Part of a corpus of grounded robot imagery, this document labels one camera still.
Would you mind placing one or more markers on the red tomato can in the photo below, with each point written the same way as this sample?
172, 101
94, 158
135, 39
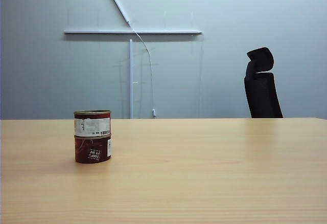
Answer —
92, 149

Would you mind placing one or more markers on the black office chair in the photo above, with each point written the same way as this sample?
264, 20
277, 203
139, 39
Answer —
263, 96

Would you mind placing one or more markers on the white horizontal wall conduit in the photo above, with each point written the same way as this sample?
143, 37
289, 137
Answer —
132, 32

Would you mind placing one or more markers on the tomato can with white label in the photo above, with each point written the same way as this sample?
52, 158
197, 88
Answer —
92, 123

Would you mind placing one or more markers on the white vertical wall conduit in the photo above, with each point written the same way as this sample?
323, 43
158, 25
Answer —
131, 80

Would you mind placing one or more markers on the white diagonal wall conduit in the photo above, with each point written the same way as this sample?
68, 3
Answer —
116, 0

